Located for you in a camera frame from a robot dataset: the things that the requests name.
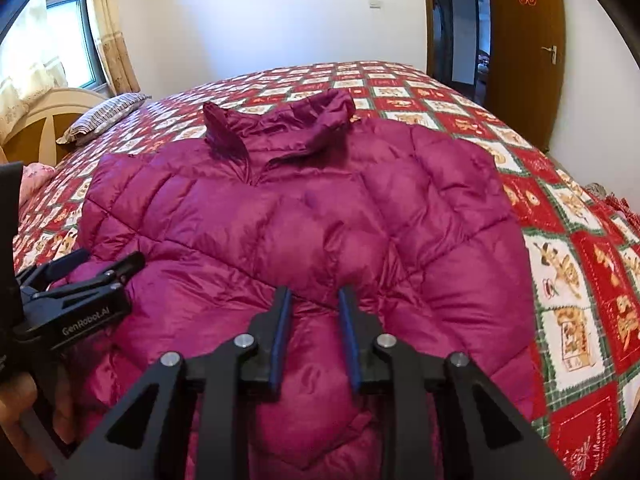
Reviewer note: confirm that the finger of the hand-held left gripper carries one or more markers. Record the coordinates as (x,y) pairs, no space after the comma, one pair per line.
(120,267)
(60,265)

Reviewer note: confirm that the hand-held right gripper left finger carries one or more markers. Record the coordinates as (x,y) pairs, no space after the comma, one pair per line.
(281,330)

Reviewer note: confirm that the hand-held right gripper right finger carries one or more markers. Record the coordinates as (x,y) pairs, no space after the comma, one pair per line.
(348,330)

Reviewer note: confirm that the magenta puffer jacket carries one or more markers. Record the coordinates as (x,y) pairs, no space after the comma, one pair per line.
(310,220)

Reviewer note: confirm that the pink floral folded blanket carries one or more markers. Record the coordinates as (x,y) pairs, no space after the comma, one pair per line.
(36,180)

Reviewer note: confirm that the cream wooden headboard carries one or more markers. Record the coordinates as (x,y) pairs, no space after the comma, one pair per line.
(40,120)

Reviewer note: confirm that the striped pillow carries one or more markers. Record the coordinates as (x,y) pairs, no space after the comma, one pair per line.
(102,117)

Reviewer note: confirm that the beige patterned curtain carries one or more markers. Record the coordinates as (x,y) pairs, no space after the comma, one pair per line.
(25,75)
(115,35)

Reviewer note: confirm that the window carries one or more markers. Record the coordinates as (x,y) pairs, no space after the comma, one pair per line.
(75,40)

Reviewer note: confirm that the red printed patchwork quilt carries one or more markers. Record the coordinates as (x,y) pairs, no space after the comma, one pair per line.
(575,260)

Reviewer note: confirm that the brown wooden door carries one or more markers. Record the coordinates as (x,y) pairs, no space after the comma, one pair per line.
(525,70)

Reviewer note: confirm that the brown wooden door frame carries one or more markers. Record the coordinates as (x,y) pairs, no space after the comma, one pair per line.
(429,20)

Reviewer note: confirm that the white wall switch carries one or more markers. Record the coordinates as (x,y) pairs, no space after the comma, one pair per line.
(375,4)

